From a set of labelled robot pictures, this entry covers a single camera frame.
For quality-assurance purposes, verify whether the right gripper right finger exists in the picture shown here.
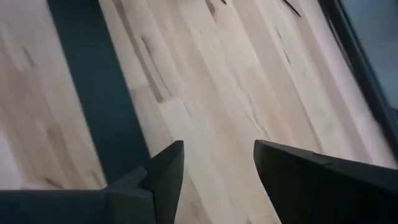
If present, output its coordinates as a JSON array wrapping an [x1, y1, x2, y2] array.
[[252, 139, 398, 224]]

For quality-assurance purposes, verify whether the black duct cover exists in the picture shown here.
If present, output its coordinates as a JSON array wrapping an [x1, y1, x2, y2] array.
[[46, 0, 152, 185]]

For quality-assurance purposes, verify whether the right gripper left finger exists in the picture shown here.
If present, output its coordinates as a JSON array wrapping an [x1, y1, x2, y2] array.
[[0, 139, 185, 224]]

